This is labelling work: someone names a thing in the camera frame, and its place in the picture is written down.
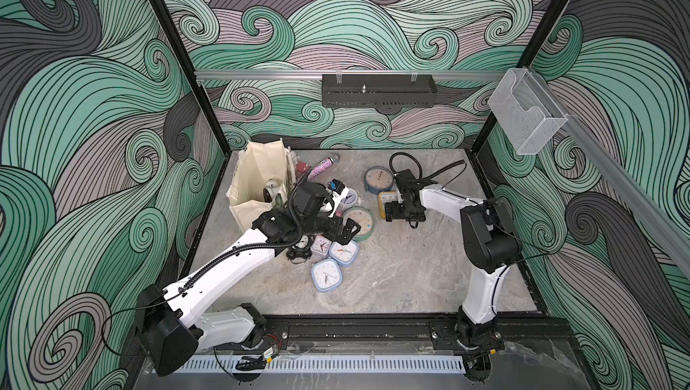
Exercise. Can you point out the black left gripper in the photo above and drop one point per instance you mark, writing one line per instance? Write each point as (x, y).
(333, 223)

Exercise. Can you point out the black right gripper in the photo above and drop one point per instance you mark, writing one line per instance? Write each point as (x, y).
(394, 214)

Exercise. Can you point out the yellow rectangular alarm clock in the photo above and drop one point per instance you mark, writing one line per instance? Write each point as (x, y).
(383, 198)

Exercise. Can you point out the cream floral canvas bag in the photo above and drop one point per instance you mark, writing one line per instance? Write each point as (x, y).
(257, 166)

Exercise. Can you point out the white twin-bell alarm clock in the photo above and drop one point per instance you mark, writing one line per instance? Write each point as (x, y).
(274, 193)

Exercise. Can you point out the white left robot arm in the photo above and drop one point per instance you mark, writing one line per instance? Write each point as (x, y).
(174, 323)

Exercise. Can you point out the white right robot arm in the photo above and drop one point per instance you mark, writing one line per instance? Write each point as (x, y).
(489, 239)

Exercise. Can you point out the light blue square clock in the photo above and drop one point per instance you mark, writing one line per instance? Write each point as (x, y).
(344, 255)

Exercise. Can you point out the green round alarm clock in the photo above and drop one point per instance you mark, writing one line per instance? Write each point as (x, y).
(365, 219)

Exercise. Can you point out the small pink square clock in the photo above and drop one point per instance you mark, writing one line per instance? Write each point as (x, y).
(320, 247)

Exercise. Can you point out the small white round clock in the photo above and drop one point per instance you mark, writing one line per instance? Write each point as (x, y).
(350, 199)

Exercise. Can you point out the blue round alarm clock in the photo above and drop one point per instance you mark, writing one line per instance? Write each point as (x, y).
(378, 179)

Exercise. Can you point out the blue square alarm clock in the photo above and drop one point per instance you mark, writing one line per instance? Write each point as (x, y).
(326, 275)

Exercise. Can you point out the black twin-bell alarm clock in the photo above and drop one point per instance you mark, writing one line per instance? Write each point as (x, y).
(301, 250)

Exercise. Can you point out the white bunny figurine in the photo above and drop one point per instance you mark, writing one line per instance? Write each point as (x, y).
(302, 168)

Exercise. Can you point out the white slotted cable duct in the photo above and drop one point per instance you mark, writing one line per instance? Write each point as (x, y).
(324, 364)

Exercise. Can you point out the aluminium back rail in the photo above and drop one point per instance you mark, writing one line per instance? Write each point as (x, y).
(273, 74)

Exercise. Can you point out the aluminium rail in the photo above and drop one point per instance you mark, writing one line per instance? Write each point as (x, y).
(273, 74)
(601, 138)

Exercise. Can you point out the black perforated wall shelf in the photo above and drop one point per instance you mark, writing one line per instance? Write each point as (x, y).
(380, 92)

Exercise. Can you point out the clear plastic wall holder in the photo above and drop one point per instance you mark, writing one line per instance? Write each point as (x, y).
(527, 110)

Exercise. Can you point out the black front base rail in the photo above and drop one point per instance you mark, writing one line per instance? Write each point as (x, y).
(444, 331)

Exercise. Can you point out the aluminium right rail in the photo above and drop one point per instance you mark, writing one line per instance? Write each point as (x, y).
(601, 138)

